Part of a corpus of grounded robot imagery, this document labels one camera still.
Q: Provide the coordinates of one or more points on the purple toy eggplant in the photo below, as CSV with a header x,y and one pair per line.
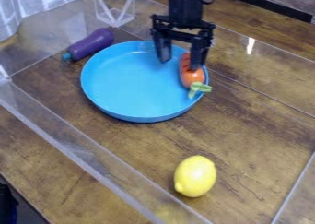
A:
x,y
91,44

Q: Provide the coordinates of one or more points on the orange toy carrot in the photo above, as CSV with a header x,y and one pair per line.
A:
x,y
192,78

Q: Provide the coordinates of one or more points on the black baseboard strip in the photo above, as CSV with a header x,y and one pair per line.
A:
x,y
283,10

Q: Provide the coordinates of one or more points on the clear acrylic enclosure wall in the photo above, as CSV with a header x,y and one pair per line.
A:
x,y
88,169

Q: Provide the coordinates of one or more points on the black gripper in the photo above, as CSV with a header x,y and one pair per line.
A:
x,y
184,15

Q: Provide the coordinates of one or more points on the yellow toy lemon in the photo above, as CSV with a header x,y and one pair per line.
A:
x,y
193,176

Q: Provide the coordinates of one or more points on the white patterned curtain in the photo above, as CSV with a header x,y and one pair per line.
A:
x,y
13,10

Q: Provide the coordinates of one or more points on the blue round tray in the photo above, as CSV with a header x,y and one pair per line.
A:
x,y
132,86

